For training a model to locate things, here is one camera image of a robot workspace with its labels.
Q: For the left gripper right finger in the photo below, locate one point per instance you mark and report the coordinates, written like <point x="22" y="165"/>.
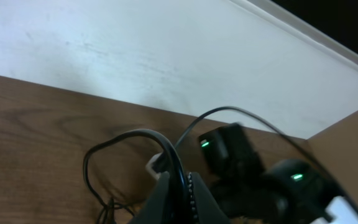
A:
<point x="203" y="207"/>

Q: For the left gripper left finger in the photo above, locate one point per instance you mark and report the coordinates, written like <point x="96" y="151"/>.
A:
<point x="158" y="208"/>

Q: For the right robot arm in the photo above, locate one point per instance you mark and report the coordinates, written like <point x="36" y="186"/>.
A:
<point x="291" y="191"/>

